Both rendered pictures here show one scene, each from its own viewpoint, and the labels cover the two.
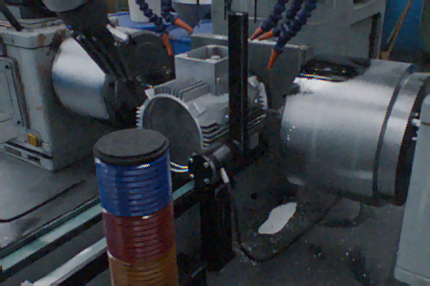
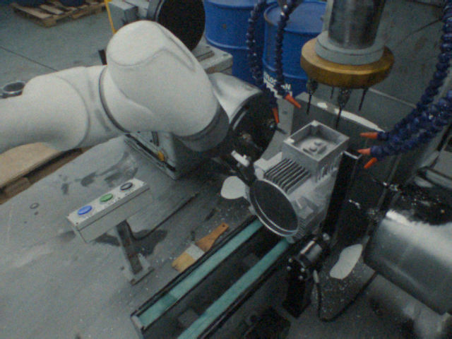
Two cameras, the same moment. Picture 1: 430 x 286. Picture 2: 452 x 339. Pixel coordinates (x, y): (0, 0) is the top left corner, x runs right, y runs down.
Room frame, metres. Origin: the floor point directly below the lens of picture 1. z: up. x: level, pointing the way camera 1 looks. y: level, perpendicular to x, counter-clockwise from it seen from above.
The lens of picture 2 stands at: (0.30, 0.09, 1.62)
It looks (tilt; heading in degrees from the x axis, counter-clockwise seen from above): 42 degrees down; 9
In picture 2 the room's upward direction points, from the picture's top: straight up
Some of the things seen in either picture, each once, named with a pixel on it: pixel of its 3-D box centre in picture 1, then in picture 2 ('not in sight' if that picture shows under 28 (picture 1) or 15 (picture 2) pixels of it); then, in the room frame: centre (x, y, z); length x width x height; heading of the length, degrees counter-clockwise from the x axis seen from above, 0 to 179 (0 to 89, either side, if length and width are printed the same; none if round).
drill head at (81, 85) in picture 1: (103, 76); (217, 114); (1.17, 0.28, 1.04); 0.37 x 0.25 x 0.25; 54
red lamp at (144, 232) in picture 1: (139, 221); not in sight; (0.35, 0.07, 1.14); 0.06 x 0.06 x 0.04
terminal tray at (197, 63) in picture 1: (212, 70); (313, 151); (0.95, 0.01, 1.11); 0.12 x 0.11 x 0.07; 143
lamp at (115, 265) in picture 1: (143, 262); not in sight; (0.35, 0.07, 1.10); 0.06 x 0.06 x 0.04
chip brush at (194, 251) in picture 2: not in sight; (203, 246); (0.85, 0.27, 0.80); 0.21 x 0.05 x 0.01; 148
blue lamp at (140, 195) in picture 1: (134, 175); not in sight; (0.35, 0.07, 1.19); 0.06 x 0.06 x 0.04
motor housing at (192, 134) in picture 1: (203, 118); (298, 187); (0.91, 0.03, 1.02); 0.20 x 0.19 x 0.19; 143
